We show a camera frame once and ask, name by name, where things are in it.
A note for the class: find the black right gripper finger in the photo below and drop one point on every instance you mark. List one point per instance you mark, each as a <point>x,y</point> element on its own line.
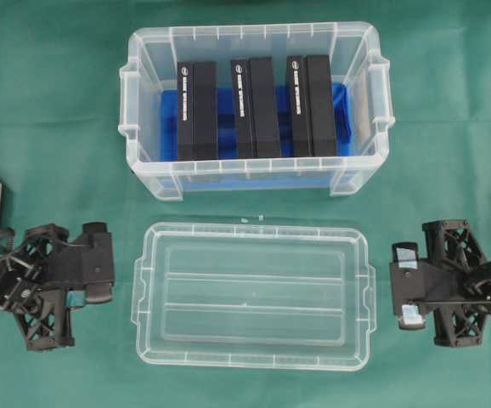
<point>411,316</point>
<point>404,255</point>

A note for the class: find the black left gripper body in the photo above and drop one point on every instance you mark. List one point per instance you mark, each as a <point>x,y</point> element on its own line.
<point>42,280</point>

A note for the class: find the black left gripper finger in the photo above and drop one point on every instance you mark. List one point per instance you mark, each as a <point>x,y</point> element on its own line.
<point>98,292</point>
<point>95,236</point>

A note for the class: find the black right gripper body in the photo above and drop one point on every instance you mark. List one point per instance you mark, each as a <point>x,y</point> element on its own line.
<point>452,253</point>

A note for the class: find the clear plastic box lid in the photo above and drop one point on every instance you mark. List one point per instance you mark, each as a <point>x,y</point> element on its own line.
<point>254,296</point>

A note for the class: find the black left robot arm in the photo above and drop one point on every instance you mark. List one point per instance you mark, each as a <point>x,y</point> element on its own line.
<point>48,275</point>

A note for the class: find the clear plastic storage box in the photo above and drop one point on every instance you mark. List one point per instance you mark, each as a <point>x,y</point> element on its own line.
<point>356,61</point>

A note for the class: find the green table cloth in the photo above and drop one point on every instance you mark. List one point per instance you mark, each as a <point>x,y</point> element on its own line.
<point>63,161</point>

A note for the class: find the blue foam insert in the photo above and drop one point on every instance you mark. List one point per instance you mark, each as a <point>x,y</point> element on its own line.
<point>163,111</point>

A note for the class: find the right black camera box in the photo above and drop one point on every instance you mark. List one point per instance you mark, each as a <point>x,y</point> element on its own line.
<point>313,123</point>

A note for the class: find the black camera box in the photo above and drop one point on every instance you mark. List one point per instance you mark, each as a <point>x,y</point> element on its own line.
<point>197,111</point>
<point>255,110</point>
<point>313,123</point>

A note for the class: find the left black camera box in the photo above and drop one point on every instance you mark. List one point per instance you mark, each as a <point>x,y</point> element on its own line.
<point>197,111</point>

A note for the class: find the middle black camera box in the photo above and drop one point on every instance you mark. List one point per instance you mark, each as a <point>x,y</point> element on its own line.
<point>255,110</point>

